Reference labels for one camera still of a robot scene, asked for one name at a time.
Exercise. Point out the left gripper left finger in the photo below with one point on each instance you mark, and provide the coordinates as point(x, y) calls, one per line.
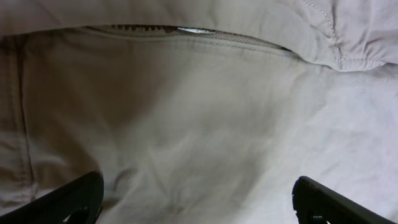
point(79, 201)

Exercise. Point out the beige khaki shorts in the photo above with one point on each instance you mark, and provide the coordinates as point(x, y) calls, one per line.
point(199, 111)

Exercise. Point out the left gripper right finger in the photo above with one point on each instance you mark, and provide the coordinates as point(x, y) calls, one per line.
point(314, 203)

